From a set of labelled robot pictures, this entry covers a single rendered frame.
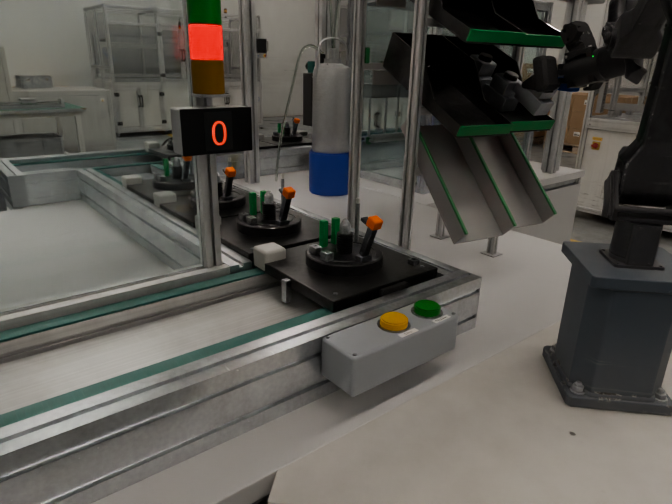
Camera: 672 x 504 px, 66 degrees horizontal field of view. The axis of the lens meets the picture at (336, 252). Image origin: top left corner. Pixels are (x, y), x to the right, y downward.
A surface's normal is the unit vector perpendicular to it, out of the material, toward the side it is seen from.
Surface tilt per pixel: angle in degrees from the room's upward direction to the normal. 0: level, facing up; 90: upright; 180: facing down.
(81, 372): 0
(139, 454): 90
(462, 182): 45
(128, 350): 0
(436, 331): 90
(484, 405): 0
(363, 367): 90
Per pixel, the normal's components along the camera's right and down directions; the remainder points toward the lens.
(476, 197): 0.36, -0.44
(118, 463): 0.62, 0.29
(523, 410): 0.02, -0.94
